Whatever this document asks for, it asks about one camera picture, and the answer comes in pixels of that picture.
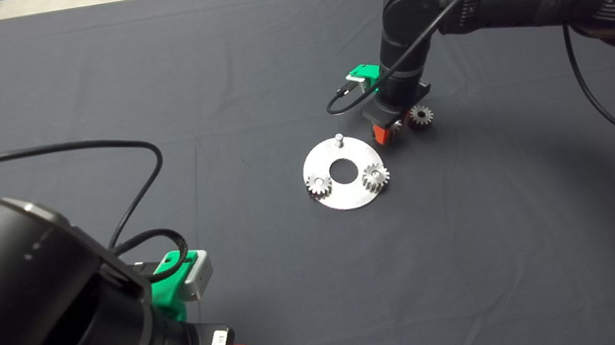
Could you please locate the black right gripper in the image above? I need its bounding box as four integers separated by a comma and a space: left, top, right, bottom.
356, 78, 441, 150

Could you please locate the larger steel gear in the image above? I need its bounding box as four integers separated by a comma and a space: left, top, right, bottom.
384, 120, 409, 143

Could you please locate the small dark steel gear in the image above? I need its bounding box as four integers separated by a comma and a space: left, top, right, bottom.
405, 103, 437, 133

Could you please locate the round metal plate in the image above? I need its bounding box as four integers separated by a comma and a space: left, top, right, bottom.
297, 127, 393, 218

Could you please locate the dark grey table cloth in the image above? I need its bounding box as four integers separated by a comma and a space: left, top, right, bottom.
0, 0, 615, 345

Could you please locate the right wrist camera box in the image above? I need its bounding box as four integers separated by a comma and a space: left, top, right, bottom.
344, 74, 368, 93

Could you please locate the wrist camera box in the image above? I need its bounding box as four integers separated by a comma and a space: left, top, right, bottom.
344, 74, 368, 93
173, 248, 218, 303

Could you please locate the right green camera mount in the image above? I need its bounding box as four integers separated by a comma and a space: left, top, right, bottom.
344, 61, 386, 99

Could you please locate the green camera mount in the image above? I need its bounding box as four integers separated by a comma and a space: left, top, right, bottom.
143, 247, 208, 328
344, 61, 386, 99

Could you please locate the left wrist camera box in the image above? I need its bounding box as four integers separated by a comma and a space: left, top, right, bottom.
173, 248, 218, 303

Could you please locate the left green camera mount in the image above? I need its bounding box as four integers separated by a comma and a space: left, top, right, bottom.
143, 247, 208, 328

